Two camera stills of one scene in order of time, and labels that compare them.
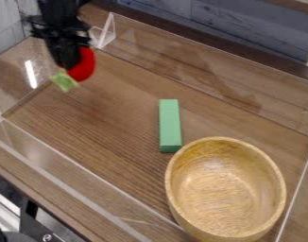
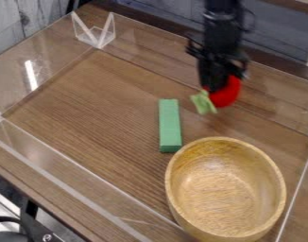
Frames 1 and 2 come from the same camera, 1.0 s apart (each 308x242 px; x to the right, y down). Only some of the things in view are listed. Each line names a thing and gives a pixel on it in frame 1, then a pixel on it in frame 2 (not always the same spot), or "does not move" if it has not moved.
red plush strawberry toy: (79, 72) to (224, 95)
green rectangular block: (170, 125) does not move
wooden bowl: (226, 190) does not move
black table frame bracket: (34, 232) does not move
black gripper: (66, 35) to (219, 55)
